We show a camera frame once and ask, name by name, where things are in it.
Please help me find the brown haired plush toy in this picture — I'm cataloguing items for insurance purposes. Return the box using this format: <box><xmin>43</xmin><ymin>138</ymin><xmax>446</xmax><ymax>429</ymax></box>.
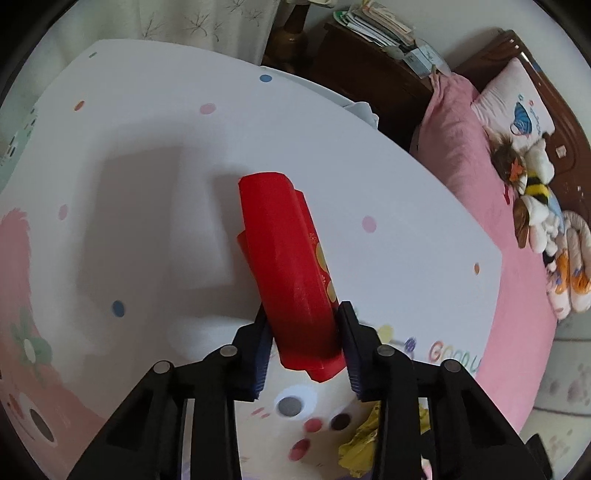
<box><xmin>490</xmin><ymin>141</ymin><xmax>527</xmax><ymax>183</ymax></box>

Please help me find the yellow crumpled paper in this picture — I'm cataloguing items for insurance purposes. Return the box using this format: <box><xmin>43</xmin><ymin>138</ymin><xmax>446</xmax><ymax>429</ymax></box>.
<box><xmin>338</xmin><ymin>401</ymin><xmax>432</xmax><ymax>478</ymax></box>

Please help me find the red box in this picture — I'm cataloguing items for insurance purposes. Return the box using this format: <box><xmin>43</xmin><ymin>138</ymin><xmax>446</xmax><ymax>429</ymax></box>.
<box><xmin>237</xmin><ymin>171</ymin><xmax>346</xmax><ymax>383</ymax></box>

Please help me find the pink bed sheet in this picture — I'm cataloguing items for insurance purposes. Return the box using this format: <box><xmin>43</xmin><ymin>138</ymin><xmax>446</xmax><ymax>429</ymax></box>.
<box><xmin>409</xmin><ymin>71</ymin><xmax>559</xmax><ymax>435</ymax></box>

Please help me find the rolled bear print quilt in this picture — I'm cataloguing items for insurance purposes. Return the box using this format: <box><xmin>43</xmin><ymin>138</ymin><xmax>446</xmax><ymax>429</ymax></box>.
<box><xmin>542</xmin><ymin>210</ymin><xmax>591</xmax><ymax>321</ymax></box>

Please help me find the striped bee plush toy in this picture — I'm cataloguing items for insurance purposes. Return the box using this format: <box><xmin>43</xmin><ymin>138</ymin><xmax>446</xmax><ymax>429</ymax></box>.
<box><xmin>522</xmin><ymin>173</ymin><xmax>555</xmax><ymax>206</ymax></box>

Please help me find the dark wooden nightstand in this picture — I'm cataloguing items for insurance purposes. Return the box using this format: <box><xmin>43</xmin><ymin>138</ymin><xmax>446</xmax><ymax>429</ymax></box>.
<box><xmin>307</xmin><ymin>21</ymin><xmax>439</xmax><ymax>148</ymax></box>

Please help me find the stack of books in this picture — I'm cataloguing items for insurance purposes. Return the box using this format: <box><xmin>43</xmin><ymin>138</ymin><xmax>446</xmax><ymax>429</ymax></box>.
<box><xmin>332</xmin><ymin>0</ymin><xmax>416</xmax><ymax>49</ymax></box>

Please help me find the pink printed pillow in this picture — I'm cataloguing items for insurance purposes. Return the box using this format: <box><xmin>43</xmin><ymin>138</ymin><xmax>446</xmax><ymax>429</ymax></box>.
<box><xmin>471</xmin><ymin>58</ymin><xmax>555</xmax><ymax>153</ymax></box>

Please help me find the wooden coat stand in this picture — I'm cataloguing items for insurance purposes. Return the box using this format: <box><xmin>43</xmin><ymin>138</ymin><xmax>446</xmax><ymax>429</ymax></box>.
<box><xmin>261</xmin><ymin>0</ymin><xmax>310</xmax><ymax>75</ymax></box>

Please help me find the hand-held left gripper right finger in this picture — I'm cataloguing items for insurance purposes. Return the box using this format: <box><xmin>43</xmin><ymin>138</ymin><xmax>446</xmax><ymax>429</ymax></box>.
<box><xmin>337</xmin><ymin>301</ymin><xmax>552</xmax><ymax>480</ymax></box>

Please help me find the brown wooden headboard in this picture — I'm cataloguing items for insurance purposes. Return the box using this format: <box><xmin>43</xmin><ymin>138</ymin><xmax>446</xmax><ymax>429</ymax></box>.
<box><xmin>455</xmin><ymin>30</ymin><xmax>591</xmax><ymax>222</ymax></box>

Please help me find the cartoon printed tablecloth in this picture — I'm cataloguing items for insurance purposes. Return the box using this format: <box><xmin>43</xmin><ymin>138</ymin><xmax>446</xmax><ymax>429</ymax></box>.
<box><xmin>0</xmin><ymin>39</ymin><xmax>504</xmax><ymax>480</ymax></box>

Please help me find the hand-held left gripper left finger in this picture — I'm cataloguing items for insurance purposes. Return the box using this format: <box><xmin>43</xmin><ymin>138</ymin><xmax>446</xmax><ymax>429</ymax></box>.
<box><xmin>67</xmin><ymin>302</ymin><xmax>274</xmax><ymax>480</ymax></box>

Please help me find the small blue white box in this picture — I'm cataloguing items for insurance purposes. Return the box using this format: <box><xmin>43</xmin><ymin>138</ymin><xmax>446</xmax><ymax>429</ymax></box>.
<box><xmin>402</xmin><ymin>44</ymin><xmax>451</xmax><ymax>79</ymax></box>

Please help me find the white dog plush toy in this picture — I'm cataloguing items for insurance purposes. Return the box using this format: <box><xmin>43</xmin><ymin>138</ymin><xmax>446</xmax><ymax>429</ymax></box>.
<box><xmin>524</xmin><ymin>136</ymin><xmax>555</xmax><ymax>183</ymax></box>

